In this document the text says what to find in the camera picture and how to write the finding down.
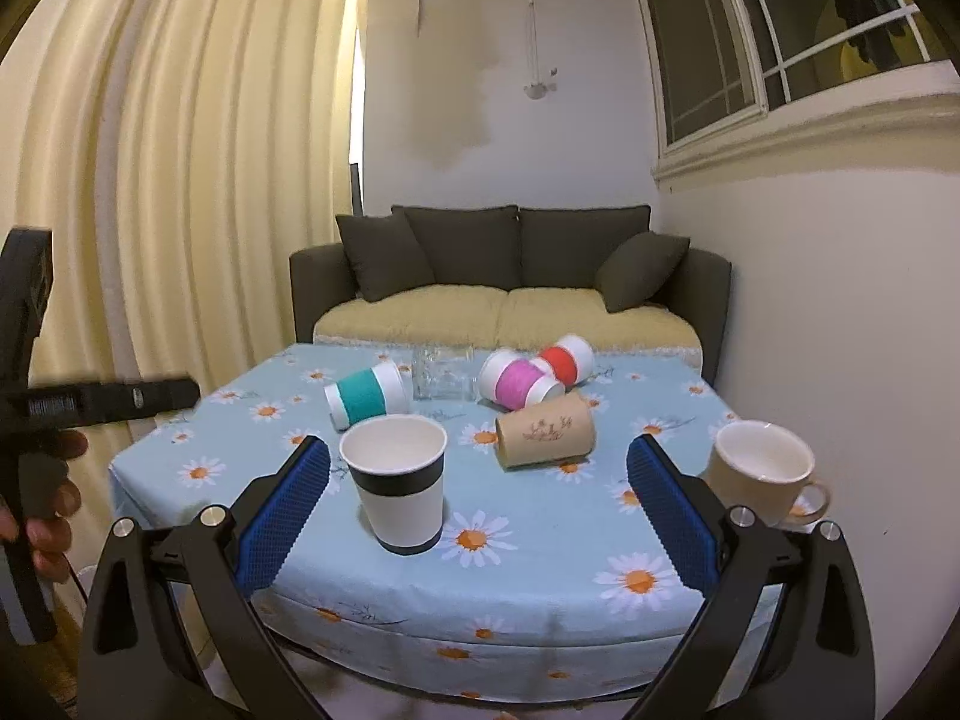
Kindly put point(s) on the white cup red sleeve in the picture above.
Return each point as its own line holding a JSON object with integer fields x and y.
{"x": 562, "y": 360}

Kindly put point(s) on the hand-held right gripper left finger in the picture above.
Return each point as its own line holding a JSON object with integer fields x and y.
{"x": 289, "y": 517}

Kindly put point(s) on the white paper cup black bands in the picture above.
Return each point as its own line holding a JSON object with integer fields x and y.
{"x": 397, "y": 502}

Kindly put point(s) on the person's left hand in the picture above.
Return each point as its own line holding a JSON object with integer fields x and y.
{"x": 49, "y": 536}

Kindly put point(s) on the dark grey back cushion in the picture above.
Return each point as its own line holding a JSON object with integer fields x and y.
{"x": 465, "y": 247}
{"x": 577, "y": 247}

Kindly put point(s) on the cream ceramic mug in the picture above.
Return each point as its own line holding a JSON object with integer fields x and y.
{"x": 750, "y": 484}

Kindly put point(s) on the blue daisy tablecloth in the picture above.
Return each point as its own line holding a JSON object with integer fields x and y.
{"x": 525, "y": 525}

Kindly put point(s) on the white cup teal sleeve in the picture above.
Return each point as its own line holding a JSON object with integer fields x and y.
{"x": 367, "y": 394}

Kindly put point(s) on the yellow fleece seat cover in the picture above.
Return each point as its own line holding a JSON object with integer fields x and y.
{"x": 450, "y": 315}

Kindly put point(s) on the dark grey throw pillow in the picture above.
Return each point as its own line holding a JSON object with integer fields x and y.
{"x": 382, "y": 255}
{"x": 641, "y": 270}

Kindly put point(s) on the dark hanging clothes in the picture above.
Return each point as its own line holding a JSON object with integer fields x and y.
{"x": 877, "y": 7}

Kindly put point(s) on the clear glass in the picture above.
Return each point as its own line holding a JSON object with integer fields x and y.
{"x": 442, "y": 379}

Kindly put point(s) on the cream curtain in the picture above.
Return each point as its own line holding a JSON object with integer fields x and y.
{"x": 187, "y": 165}

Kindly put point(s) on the brown paper cup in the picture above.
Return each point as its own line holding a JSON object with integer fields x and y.
{"x": 544, "y": 431}

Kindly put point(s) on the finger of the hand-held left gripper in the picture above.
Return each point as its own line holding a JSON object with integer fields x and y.
{"x": 112, "y": 399}

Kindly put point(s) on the white cup pink sleeve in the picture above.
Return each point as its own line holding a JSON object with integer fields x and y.
{"x": 517, "y": 381}

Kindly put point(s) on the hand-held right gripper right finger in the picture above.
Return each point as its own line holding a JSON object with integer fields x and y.
{"x": 671, "y": 517}

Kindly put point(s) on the dark grey sofa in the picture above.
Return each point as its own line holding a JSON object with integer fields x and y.
{"x": 709, "y": 292}

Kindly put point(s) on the white framed window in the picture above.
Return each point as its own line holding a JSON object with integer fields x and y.
{"x": 705, "y": 37}

